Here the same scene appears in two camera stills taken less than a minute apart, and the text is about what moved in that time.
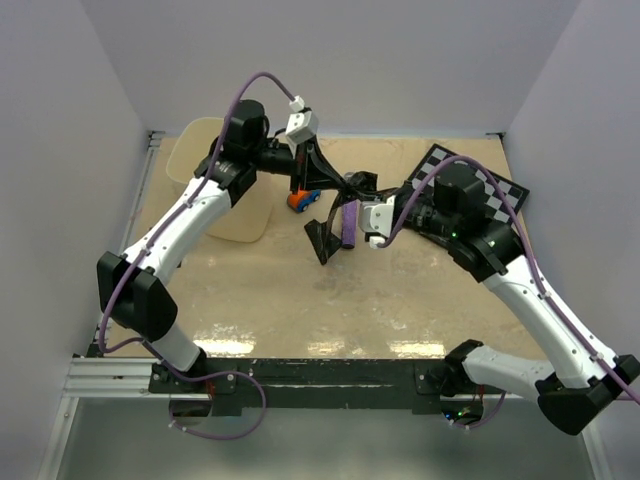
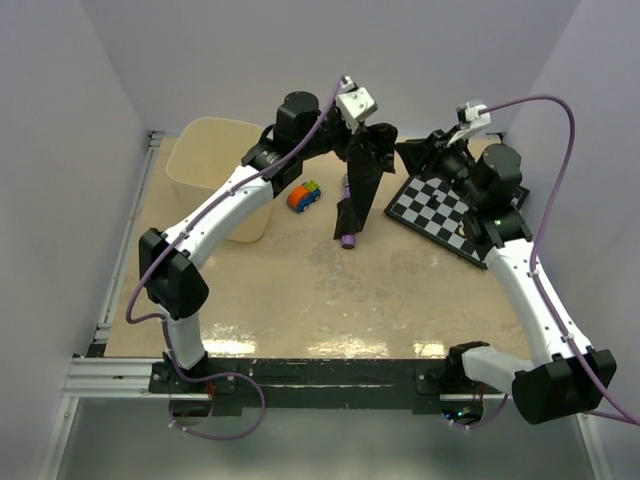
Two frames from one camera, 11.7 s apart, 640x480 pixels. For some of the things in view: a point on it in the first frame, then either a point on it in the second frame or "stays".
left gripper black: (311, 162) to (351, 141)
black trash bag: (359, 184) to (369, 156)
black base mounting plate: (311, 382) stays
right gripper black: (403, 191) to (419, 154)
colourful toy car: (299, 201) stays
